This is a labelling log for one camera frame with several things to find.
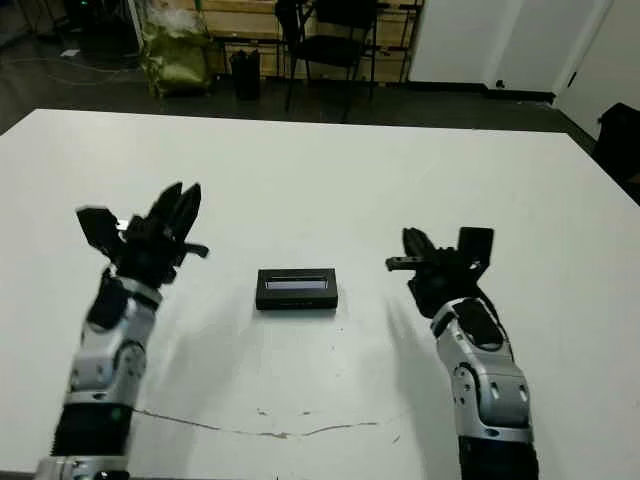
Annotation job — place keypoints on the black mesh office chair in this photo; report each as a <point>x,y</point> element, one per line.
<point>335,47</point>

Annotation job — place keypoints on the black box lid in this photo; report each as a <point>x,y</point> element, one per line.
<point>297,290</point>

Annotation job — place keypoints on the white door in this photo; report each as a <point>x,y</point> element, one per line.
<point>615,50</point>

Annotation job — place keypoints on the stacked wooden crates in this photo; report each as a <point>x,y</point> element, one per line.
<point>240,20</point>

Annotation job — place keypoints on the black folding chair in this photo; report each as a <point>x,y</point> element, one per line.
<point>290,20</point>

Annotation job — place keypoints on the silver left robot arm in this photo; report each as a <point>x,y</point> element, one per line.
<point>105,360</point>

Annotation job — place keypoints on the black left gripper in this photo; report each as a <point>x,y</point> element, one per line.
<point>147,255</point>

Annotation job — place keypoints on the yellow-green sack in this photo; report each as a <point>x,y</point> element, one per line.
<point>177,62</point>

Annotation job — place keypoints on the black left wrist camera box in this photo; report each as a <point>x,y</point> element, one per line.
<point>97,227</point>

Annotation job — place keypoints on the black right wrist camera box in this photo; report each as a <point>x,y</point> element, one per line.
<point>475,247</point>

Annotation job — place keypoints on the black door stopper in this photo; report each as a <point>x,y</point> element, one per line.
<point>500,83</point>

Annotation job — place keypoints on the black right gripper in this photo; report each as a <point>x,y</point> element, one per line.
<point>440,280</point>

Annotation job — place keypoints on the clear plastic bag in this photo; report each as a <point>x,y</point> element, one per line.
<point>172,15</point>

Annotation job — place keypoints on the white paper sheet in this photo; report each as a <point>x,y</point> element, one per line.
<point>70,52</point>

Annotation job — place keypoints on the black padded chair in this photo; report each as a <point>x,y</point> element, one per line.
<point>620,145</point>

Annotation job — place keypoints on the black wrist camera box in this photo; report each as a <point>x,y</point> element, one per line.
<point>475,247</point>
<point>97,227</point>

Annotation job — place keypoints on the small black bin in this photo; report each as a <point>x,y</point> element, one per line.
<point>247,75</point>

